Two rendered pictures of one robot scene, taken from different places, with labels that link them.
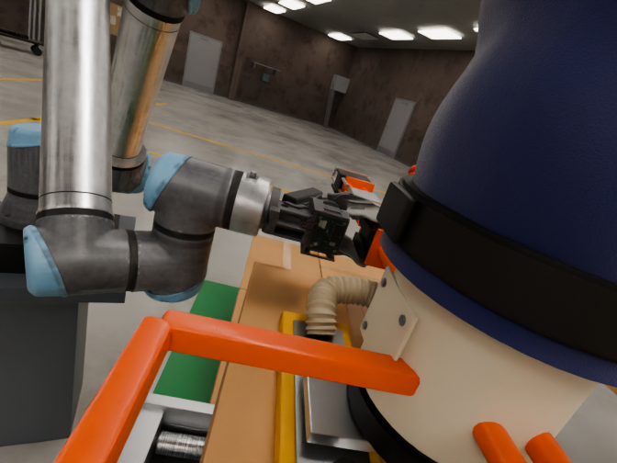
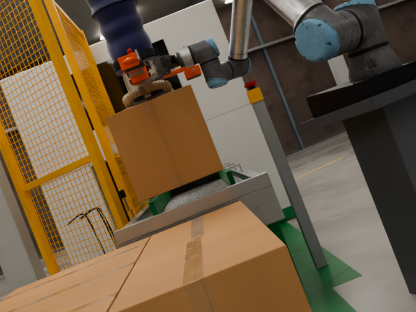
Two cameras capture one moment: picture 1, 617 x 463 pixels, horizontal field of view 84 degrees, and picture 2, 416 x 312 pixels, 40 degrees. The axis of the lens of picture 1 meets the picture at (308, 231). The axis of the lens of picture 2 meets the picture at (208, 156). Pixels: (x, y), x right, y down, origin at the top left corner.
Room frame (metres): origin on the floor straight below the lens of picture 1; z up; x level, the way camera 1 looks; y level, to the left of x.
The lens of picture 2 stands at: (3.03, 0.38, 0.78)
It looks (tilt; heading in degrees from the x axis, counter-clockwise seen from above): 0 degrees down; 188
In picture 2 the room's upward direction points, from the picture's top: 21 degrees counter-clockwise
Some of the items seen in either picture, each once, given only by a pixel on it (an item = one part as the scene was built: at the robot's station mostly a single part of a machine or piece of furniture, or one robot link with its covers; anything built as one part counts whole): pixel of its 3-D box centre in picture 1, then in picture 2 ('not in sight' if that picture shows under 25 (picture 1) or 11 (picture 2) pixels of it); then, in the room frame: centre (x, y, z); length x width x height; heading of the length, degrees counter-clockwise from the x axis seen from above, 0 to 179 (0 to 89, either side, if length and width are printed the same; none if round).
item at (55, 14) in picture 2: not in sight; (117, 148); (-1.02, -0.80, 1.05); 1.17 x 0.10 x 2.10; 9
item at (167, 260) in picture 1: (172, 257); (215, 73); (0.47, 0.19, 1.10); 0.12 x 0.09 x 0.12; 131
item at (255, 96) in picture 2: not in sight; (286, 177); (0.01, 0.30, 0.50); 0.07 x 0.07 x 1.00; 9
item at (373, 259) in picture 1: (389, 242); (139, 75); (0.52, -0.13, 1.21); 0.10 x 0.08 x 0.06; 100
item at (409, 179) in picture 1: (521, 246); (135, 60); (0.28, -0.17, 1.33); 0.23 x 0.23 x 0.04
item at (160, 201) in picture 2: not in sight; (156, 200); (-0.80, -0.61, 0.60); 1.60 x 0.11 x 0.09; 9
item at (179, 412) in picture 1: (281, 429); (192, 208); (0.66, -0.10, 0.58); 0.70 x 0.03 x 0.06; 99
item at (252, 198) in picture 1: (253, 203); (185, 56); (0.49, 0.09, 1.21); 0.09 x 0.05 x 0.10; 9
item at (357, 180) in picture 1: (354, 185); (129, 62); (0.87, -0.07, 1.21); 0.08 x 0.07 x 0.05; 10
